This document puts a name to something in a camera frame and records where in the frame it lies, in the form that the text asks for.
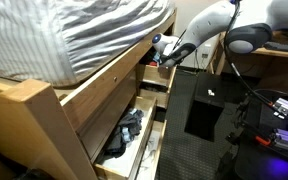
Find wooden drawer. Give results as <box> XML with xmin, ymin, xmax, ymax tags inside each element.
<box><xmin>139</xmin><ymin>83</ymin><xmax>170</xmax><ymax>109</ymax></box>
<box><xmin>95</xmin><ymin>97</ymin><xmax>156</xmax><ymax>180</ymax></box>
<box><xmin>137</xmin><ymin>64</ymin><xmax>176</xmax><ymax>92</ymax></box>
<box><xmin>136</xmin><ymin>121</ymin><xmax>167</xmax><ymax>180</ymax></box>

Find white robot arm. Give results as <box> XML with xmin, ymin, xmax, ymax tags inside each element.
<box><xmin>152</xmin><ymin>0</ymin><xmax>288</xmax><ymax>67</ymax></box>

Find dark clothes in middle drawer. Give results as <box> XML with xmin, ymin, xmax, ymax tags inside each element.
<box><xmin>104</xmin><ymin>108</ymin><xmax>144</xmax><ymax>159</ymax></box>

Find black box with sticker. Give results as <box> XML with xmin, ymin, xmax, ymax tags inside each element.
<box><xmin>184</xmin><ymin>72</ymin><xmax>224</xmax><ymax>142</ymax></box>

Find grey sheeted mattress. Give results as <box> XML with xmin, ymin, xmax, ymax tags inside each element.
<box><xmin>0</xmin><ymin>0</ymin><xmax>175</xmax><ymax>87</ymax></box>

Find wooden desk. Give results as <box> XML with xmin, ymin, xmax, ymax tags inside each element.
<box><xmin>206</xmin><ymin>32</ymin><xmax>288</xmax><ymax>93</ymax></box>

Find clamp with orange handle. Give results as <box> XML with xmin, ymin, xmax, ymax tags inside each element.
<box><xmin>225</xmin><ymin>121</ymin><xmax>272</xmax><ymax>146</ymax></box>

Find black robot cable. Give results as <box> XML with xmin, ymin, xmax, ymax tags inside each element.
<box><xmin>223</xmin><ymin>0</ymin><xmax>288</xmax><ymax>126</ymax></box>

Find wooden bed frame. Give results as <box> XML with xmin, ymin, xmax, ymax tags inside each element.
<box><xmin>0</xmin><ymin>15</ymin><xmax>176</xmax><ymax>180</ymax></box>

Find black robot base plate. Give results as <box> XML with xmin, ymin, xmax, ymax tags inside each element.
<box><xmin>215</xmin><ymin>98</ymin><xmax>288</xmax><ymax>180</ymax></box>

